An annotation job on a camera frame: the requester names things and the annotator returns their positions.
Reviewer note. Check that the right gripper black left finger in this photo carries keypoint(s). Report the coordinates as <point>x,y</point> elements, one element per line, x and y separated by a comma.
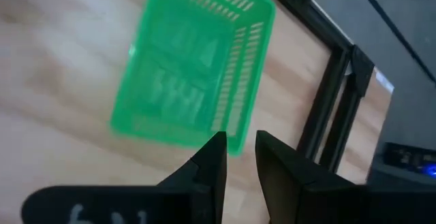
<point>204,183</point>

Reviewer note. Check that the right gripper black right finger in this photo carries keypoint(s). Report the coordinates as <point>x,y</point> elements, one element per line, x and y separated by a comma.
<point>296,190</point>

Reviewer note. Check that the green plastic basket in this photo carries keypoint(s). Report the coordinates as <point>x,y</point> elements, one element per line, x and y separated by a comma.
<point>190,74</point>

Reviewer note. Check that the black box with blue light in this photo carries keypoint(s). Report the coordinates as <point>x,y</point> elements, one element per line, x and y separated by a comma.
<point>408,162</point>

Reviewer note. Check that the black table frame rail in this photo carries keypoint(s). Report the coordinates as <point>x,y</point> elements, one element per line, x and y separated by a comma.
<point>327,115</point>

